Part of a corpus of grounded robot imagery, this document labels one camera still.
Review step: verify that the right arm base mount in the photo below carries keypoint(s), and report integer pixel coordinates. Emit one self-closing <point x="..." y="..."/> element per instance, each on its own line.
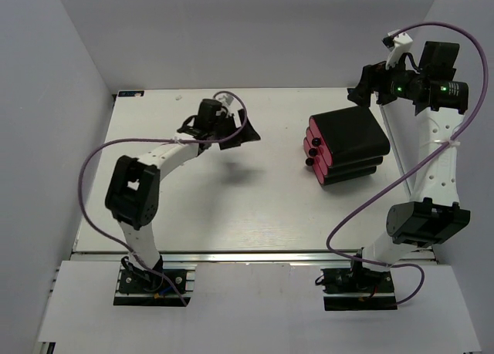
<point x="356" y="288"/>

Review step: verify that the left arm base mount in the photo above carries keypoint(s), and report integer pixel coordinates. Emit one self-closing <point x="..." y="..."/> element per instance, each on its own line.
<point x="140" y="288"/>

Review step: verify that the black drawer cabinet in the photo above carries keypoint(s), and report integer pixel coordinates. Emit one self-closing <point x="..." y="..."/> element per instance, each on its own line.
<point x="356" y="140"/>

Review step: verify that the pink drawer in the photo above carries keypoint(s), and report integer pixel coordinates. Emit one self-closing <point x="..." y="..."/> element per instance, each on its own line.
<point x="309" y="137"/>
<point x="315" y="161"/>
<point x="320" y="144"/>

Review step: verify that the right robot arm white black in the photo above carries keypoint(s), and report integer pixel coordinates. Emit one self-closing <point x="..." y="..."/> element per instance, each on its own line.
<point x="432" y="214"/>

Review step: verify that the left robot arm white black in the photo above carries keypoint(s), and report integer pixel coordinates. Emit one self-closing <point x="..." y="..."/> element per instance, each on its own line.
<point x="134" y="190"/>

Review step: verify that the pink top drawer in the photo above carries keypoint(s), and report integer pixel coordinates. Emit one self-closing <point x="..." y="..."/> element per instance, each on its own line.
<point x="320" y="144"/>

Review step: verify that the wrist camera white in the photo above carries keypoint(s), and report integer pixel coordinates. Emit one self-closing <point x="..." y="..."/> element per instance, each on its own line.
<point x="226" y="100"/>
<point x="398" y="43"/>

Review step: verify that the pink bottom drawer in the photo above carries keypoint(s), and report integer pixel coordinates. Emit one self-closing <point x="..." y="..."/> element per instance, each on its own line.
<point x="315" y="161"/>

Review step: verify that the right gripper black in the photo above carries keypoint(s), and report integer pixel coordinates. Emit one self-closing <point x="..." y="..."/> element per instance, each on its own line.
<point x="377" y="83"/>

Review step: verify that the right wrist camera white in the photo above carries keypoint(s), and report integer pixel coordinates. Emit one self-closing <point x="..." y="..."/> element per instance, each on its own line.
<point x="398" y="43"/>

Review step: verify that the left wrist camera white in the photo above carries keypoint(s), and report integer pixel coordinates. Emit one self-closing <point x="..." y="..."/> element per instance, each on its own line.
<point x="226" y="100"/>

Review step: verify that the aluminium table rail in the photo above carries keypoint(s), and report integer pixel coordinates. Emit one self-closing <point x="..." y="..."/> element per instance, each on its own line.
<point x="254" y="256"/>

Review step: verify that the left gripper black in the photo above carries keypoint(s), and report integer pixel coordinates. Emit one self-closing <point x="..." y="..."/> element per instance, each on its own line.
<point x="231" y="129"/>

